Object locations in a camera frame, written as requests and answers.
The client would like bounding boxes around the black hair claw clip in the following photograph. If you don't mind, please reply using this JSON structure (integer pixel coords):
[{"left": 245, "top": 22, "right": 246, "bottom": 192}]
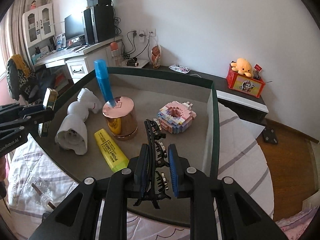
[{"left": 133, "top": 119, "right": 171, "bottom": 209}]

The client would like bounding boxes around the gold black rectangular lighter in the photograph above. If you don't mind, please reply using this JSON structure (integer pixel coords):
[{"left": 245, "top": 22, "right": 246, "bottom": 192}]
[{"left": 38, "top": 88, "right": 58, "bottom": 137}]

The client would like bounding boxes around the black office chair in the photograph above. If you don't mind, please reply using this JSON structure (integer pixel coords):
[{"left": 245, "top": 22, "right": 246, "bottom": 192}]
[{"left": 6, "top": 54, "right": 55, "bottom": 104}]

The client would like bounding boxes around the yellow highlighter marker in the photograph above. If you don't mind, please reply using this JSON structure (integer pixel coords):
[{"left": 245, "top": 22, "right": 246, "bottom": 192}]
[{"left": 94, "top": 128, "right": 129, "bottom": 173}]

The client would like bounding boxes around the pink and green storage box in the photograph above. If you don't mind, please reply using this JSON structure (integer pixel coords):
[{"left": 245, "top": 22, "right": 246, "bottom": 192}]
[{"left": 29, "top": 66, "right": 221, "bottom": 228}]

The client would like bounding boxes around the striped white bed sheet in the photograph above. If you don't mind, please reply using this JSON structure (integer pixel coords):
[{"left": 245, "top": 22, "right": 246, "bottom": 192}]
[{"left": 4, "top": 102, "right": 275, "bottom": 240}]

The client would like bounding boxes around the clear glass bottle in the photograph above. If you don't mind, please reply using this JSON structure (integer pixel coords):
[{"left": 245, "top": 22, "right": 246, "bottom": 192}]
[{"left": 30, "top": 177, "right": 56, "bottom": 211}]

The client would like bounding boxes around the rose gold lidded jar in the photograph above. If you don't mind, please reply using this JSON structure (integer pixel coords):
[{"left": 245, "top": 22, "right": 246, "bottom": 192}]
[{"left": 103, "top": 96, "right": 138, "bottom": 140}]

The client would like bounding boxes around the white desk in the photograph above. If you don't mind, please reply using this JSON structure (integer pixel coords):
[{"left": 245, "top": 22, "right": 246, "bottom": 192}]
[{"left": 34, "top": 35, "right": 123, "bottom": 82}]

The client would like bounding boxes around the pink block donut model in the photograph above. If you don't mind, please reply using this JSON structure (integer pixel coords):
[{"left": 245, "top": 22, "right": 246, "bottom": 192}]
[{"left": 158, "top": 101, "right": 196, "bottom": 134}]

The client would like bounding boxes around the blue highlighter marker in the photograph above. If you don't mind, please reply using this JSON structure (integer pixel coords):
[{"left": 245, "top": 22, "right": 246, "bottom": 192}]
[{"left": 94, "top": 59, "right": 116, "bottom": 108}]

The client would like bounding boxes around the white glass door cabinet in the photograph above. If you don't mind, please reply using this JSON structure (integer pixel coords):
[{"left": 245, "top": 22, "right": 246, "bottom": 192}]
[{"left": 22, "top": 3, "right": 55, "bottom": 48}]

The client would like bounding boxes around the black computer monitor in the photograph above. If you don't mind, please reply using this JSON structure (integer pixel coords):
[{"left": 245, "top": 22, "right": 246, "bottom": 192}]
[{"left": 65, "top": 12, "right": 86, "bottom": 47}]

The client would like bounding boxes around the orange cap bottle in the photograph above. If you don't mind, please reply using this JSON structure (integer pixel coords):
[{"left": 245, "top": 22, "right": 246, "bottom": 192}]
[{"left": 110, "top": 41, "right": 121, "bottom": 67}]

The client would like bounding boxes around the black computer tower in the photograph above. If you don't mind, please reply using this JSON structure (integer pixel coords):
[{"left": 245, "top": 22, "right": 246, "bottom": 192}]
[{"left": 82, "top": 5, "right": 116, "bottom": 44}]

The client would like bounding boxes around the red cartoon box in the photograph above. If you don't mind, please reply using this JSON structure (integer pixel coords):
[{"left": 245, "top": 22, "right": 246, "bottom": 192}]
[{"left": 226, "top": 66, "right": 266, "bottom": 98}]

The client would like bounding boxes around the yellow octopus plush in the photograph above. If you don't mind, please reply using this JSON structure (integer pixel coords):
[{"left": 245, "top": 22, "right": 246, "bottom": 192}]
[{"left": 231, "top": 58, "right": 252, "bottom": 77}]

